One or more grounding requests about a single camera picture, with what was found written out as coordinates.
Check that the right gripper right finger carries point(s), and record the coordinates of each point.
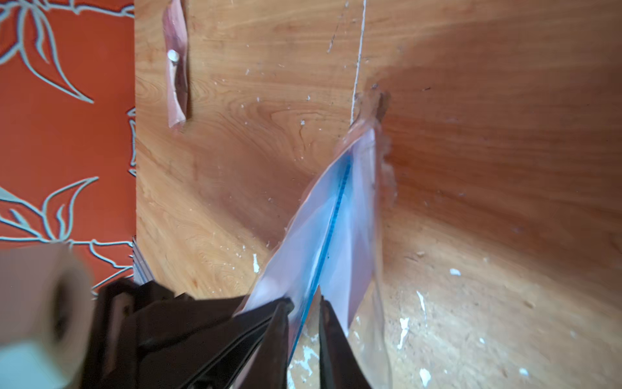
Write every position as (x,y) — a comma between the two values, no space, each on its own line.
(338,366)

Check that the pink ruler set pouch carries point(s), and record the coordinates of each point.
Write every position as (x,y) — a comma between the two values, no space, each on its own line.
(352,274)

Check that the pink banknote bundle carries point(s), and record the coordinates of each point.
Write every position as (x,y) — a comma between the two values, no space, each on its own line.
(176,47)

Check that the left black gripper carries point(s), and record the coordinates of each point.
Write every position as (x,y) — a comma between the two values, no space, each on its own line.
(145,336)

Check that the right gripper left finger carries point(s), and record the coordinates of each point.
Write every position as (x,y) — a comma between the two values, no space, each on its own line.
(268,367)

